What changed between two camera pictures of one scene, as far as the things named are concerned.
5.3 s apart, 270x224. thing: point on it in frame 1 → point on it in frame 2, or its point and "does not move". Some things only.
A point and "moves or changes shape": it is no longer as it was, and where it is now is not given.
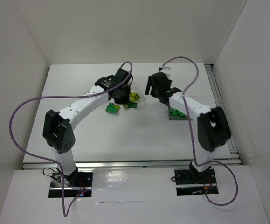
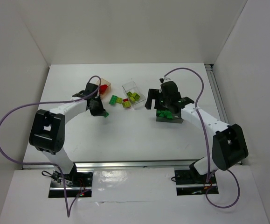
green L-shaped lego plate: [112, 108] moves or changes shape
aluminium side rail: [234, 157] does not move
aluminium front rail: [55, 166] does not move
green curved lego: [132, 105] → [106, 114]
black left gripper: [124, 97] → [97, 110]
